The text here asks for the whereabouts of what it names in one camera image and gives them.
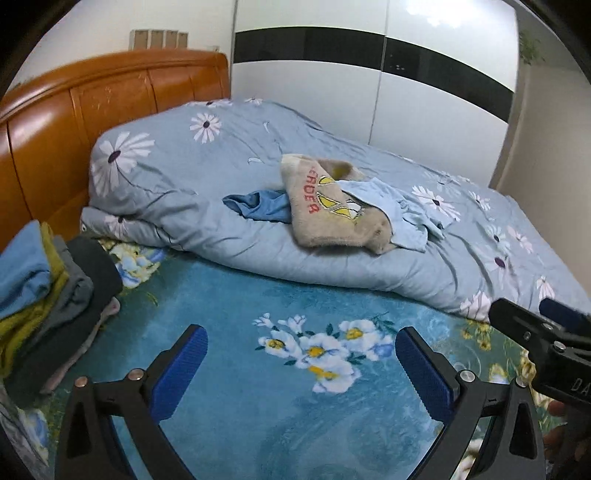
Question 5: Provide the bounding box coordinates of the light blue long-sleeve shirt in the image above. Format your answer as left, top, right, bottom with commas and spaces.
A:
337, 178, 461, 252

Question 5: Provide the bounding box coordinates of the person's right hand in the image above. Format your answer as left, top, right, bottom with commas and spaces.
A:
543, 400, 567, 462

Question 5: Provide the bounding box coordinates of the olive folded garment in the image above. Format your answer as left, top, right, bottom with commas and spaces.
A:
1, 222, 69, 379

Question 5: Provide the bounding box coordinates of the grey folded garment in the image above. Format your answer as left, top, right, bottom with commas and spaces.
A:
33, 236, 93, 343

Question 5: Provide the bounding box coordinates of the blue folded garment on stack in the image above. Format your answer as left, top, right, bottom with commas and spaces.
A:
0, 220, 51, 319

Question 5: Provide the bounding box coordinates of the teal floral bed blanket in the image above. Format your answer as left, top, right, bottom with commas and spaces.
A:
0, 237, 574, 480

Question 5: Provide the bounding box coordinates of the beige fuzzy sweater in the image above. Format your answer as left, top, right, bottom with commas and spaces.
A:
280, 154, 394, 255

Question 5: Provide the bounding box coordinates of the grey-blue floral duvet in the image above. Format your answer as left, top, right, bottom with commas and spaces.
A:
80, 99, 590, 321

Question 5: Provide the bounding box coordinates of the white wardrobe black stripe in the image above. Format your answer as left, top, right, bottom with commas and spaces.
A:
231, 1, 519, 185

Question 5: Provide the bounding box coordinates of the green potted plant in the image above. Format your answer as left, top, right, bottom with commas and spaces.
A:
519, 30, 545, 65

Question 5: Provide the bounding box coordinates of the dark blue garment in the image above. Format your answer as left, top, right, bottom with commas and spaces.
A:
222, 190, 291, 224

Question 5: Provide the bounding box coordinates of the orange wooden headboard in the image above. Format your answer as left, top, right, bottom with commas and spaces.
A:
1, 49, 230, 245

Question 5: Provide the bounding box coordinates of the wall switch panel row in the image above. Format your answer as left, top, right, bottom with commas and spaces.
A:
129, 29, 188, 50

